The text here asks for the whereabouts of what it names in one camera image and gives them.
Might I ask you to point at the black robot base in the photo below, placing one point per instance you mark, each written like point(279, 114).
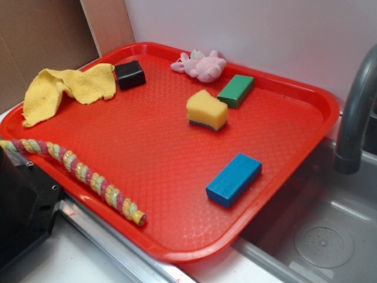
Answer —
point(30, 199)

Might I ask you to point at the blue rectangular block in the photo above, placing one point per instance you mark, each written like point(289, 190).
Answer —
point(234, 180)

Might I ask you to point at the green rectangular block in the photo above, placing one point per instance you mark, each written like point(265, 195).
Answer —
point(236, 90)

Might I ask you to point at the black rectangular block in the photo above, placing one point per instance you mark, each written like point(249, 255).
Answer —
point(130, 75)

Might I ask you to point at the red plastic tray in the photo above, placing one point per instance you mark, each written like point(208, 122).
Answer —
point(142, 142)

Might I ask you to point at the yellow sponge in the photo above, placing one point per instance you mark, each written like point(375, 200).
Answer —
point(205, 110)

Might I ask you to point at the pink plush toy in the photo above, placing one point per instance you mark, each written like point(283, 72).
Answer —
point(206, 69)

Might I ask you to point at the yellow cloth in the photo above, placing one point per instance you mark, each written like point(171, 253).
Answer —
point(44, 95)

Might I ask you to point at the grey sink basin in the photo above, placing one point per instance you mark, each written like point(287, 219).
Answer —
point(320, 226)

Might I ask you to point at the grey faucet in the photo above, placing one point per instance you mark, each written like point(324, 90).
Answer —
point(357, 132)

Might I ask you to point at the brown cardboard panel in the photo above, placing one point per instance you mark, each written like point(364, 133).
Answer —
point(37, 35)

